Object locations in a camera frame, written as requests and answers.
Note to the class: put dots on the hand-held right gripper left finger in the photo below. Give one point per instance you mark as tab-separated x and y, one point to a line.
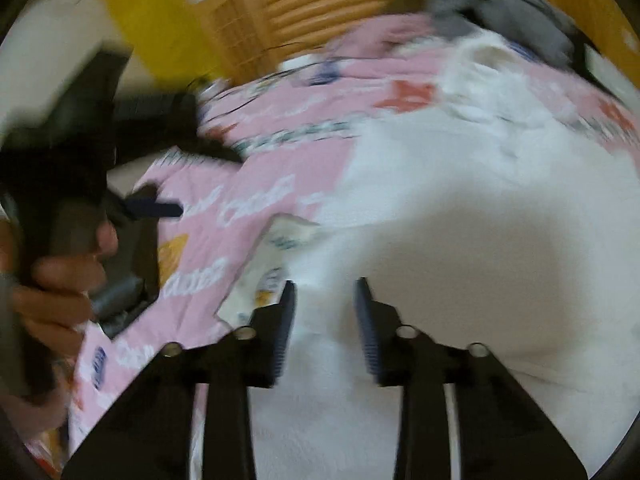
286	327

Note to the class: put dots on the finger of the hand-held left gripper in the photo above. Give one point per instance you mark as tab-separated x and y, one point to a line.
152	209
210	150

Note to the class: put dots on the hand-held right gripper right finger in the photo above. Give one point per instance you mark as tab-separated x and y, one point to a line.
364	327

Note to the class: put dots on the white knit towel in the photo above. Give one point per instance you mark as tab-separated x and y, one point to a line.
450	220

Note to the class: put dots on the person's left hand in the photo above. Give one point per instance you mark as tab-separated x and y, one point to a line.
55	280

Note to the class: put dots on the pink printed blanket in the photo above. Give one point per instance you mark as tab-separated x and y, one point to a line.
280	125

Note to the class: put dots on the yellow cloth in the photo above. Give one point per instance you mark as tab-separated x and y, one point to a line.
150	10

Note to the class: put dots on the wooden slatted headboard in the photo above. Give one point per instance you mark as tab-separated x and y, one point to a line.
325	0

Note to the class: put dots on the grey garment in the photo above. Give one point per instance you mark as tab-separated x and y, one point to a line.
500	5

